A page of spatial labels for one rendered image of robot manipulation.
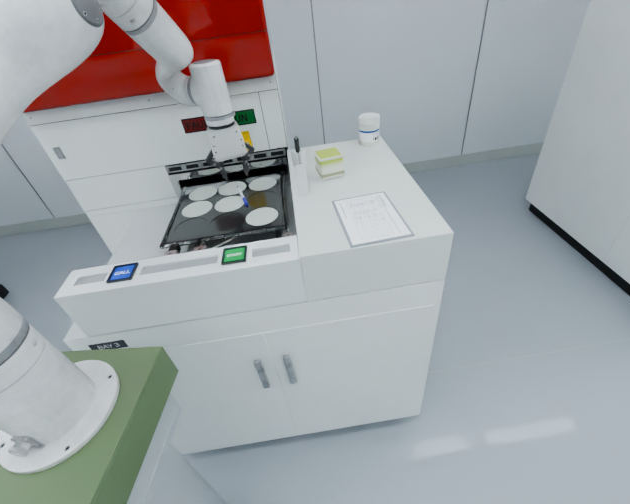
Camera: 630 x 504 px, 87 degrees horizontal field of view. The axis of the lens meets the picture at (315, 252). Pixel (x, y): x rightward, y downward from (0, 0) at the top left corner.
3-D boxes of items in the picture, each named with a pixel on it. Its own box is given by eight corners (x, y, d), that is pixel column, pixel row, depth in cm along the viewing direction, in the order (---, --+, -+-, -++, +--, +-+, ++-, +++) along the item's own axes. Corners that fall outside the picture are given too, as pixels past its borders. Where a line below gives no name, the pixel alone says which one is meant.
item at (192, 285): (101, 308, 89) (71, 270, 80) (304, 275, 90) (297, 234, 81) (86, 337, 82) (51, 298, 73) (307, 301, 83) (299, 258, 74)
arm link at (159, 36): (87, 36, 69) (183, 113, 98) (148, 29, 65) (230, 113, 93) (96, -3, 70) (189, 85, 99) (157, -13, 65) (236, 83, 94)
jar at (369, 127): (357, 141, 121) (356, 114, 115) (376, 138, 121) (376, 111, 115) (361, 148, 116) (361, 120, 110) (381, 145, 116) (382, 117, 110)
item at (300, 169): (296, 186, 100) (289, 143, 91) (309, 184, 100) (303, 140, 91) (297, 196, 95) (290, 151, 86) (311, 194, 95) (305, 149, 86)
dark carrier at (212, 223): (188, 188, 123) (187, 187, 122) (280, 174, 123) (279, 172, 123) (166, 244, 96) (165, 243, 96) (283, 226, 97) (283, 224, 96)
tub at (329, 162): (315, 171, 106) (312, 150, 102) (337, 166, 107) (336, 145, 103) (321, 181, 100) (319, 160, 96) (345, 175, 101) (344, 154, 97)
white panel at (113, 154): (90, 213, 132) (23, 108, 107) (293, 182, 133) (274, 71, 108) (87, 217, 130) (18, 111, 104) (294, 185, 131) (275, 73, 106)
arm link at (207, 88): (195, 118, 94) (223, 117, 91) (178, 65, 86) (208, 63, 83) (211, 108, 100) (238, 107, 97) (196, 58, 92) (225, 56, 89)
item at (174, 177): (178, 196, 129) (168, 173, 123) (290, 178, 130) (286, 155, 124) (177, 198, 128) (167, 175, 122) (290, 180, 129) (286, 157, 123)
